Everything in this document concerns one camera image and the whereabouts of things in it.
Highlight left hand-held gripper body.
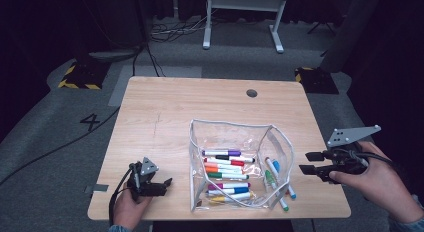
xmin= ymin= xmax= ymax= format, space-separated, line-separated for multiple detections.
xmin=129 ymin=156 xmax=160 ymax=198

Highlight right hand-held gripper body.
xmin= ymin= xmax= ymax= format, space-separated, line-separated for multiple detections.
xmin=321 ymin=125 xmax=382 ymax=184

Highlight light blue marker pen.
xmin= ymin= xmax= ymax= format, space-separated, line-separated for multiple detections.
xmin=272 ymin=159 xmax=297 ymax=201

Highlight light green marker pen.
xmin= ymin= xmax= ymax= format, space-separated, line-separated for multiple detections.
xmin=264 ymin=169 xmax=290 ymax=212

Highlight orange marker pen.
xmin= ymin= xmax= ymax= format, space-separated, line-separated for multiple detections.
xmin=204 ymin=166 xmax=245 ymax=176

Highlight magenta marker pen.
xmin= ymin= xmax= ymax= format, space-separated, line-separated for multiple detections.
xmin=207 ymin=182 xmax=251 ymax=192

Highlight dark green marker pen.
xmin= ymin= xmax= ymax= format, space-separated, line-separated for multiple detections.
xmin=206 ymin=171 xmax=250 ymax=181

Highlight purple marker pen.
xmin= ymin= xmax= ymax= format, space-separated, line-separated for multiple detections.
xmin=201 ymin=149 xmax=242 ymax=158

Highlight dark blue marker pen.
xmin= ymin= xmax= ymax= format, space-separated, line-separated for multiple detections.
xmin=205 ymin=186 xmax=251 ymax=197

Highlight red marker pen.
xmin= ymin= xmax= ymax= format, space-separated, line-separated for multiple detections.
xmin=203 ymin=157 xmax=246 ymax=168

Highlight yellow marker pen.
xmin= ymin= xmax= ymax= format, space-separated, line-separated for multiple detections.
xmin=207 ymin=191 xmax=255 ymax=204

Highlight black marker pen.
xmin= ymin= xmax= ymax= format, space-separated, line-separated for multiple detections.
xmin=214 ymin=154 xmax=256 ymax=164

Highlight clear plastic bag white trim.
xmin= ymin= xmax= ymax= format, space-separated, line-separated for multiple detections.
xmin=188 ymin=118 xmax=296 ymax=213

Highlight person's left hand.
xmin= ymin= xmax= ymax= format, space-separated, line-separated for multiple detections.
xmin=113 ymin=184 xmax=153 ymax=230

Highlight person's right hand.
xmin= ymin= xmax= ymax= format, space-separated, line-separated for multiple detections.
xmin=328 ymin=141 xmax=424 ymax=224

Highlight grey tape piece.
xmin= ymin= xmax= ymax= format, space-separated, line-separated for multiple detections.
xmin=84 ymin=184 xmax=110 ymax=194

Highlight grey curtain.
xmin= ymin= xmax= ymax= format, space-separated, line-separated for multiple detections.
xmin=319 ymin=0 xmax=383 ymax=74

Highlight black tripod legs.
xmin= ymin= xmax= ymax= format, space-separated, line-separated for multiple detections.
xmin=306 ymin=21 xmax=337 ymax=36

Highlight black stand with pole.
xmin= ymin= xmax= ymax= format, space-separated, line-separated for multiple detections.
xmin=74 ymin=0 xmax=149 ymax=64

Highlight left hand-held gripper black cable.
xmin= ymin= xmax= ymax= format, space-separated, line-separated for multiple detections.
xmin=108 ymin=164 xmax=135 ymax=224

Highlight hand-held gripper black cable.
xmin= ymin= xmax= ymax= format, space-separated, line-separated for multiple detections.
xmin=346 ymin=148 xmax=395 ymax=169
xmin=108 ymin=164 xmax=135 ymax=224

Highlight right hand-held gripper black cable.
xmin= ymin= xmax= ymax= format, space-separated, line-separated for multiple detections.
xmin=346 ymin=148 xmax=395 ymax=169

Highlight yellow black striped base plate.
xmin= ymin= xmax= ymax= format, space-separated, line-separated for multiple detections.
xmin=294 ymin=66 xmax=340 ymax=95
xmin=57 ymin=60 xmax=112 ymax=91

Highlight long black floor cable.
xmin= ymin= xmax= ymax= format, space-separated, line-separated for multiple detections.
xmin=0 ymin=106 xmax=122 ymax=187

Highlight bundle of floor cables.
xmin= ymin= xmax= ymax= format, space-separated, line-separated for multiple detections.
xmin=149 ymin=16 xmax=209 ymax=44

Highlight white metal desk frame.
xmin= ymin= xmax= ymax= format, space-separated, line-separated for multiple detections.
xmin=202 ymin=0 xmax=290 ymax=54

